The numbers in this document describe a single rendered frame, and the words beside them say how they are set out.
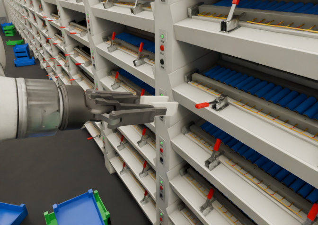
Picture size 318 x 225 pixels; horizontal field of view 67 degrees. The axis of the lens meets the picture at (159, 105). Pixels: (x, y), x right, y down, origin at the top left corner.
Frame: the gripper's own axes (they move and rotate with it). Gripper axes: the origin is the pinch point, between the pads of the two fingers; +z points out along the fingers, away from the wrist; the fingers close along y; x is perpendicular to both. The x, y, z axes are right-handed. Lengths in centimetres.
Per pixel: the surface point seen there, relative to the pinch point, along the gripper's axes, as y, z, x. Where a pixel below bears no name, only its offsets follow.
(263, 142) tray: 15.4, 17.0, -2.1
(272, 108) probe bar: 11.8, 22.2, 4.0
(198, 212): -0.9, 26.9, -38.8
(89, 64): -114, 25, -18
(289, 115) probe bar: 15.8, 22.2, 4.0
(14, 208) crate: -89, -18, -100
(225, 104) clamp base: 1.3, 19.6, 0.7
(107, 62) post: -88, 25, -10
